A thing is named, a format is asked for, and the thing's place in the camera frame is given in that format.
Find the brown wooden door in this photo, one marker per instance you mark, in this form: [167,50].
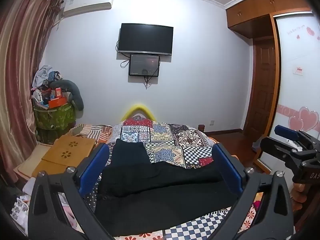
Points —
[262,87]

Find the black pants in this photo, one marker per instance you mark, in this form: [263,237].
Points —
[155,195]

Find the person's right hand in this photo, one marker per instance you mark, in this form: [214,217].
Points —
[297,195]

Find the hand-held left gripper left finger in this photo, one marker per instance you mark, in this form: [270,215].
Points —
[93,167]

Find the green storage bin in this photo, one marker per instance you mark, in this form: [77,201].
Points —
[53,120]

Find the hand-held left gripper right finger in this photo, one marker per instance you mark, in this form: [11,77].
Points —
[226,166]

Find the yellow padded bed end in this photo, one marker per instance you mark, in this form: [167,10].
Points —
[138,107]

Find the light wooden board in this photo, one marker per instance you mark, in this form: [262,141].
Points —
[27,165]

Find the orange box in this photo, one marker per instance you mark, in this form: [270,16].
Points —
[58,103]

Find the black wall television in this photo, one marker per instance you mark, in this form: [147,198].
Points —
[145,38]

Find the small black wall monitor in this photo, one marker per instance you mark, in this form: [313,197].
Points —
[144,65]

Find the wooden bedpost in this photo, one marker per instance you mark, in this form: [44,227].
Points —
[201,127]

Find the pile of clothes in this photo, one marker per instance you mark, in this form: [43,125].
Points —
[46,75]

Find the small red box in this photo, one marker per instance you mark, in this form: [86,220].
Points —
[58,92]

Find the striped brown curtain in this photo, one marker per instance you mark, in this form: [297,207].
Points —
[20,67]

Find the striped orange cloth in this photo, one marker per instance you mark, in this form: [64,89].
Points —
[87,130]

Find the wooden overhead cabinet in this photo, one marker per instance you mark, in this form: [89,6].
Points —
[252,10]

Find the grey curved pillow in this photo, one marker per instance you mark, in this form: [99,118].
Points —
[75,92]

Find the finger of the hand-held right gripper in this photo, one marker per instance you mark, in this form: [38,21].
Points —
[275,150]
[285,131]

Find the white air conditioner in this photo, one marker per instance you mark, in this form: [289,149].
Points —
[87,2]

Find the white wall outlet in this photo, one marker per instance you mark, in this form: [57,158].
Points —
[212,122]

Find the wooden lap desk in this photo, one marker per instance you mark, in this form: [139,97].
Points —
[67,152]

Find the pile of printed papers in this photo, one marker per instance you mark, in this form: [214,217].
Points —
[20,210]

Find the patchwork printed blanket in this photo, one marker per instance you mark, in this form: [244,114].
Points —
[175,140]

